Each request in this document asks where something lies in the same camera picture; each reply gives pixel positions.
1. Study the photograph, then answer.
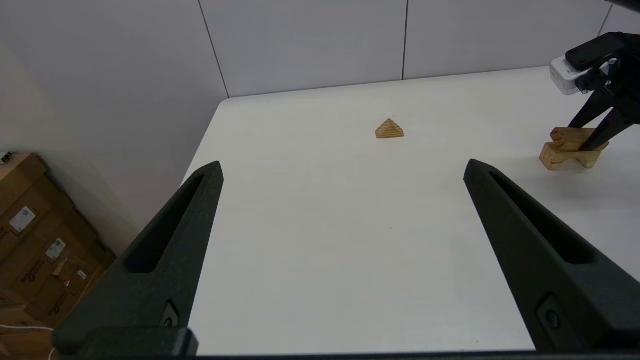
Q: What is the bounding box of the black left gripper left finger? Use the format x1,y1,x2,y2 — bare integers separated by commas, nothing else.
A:
51,160,224,357

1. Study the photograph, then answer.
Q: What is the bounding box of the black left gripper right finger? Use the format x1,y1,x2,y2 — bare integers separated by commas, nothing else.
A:
463,159,640,352

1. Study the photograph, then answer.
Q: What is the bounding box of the triangular wooden building block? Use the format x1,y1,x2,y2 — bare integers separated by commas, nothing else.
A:
375,118,405,139

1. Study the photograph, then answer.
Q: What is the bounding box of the arched wooden building block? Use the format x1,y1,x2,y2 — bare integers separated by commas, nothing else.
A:
539,141,603,171

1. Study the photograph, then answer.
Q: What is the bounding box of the white floor cable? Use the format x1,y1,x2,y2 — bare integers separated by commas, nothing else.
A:
0,324,56,358

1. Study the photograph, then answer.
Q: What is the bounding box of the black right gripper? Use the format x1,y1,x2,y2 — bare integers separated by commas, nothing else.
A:
567,34,640,152

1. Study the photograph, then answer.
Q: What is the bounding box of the rectangular wooden building block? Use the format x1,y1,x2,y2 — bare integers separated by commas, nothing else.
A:
550,127,610,153

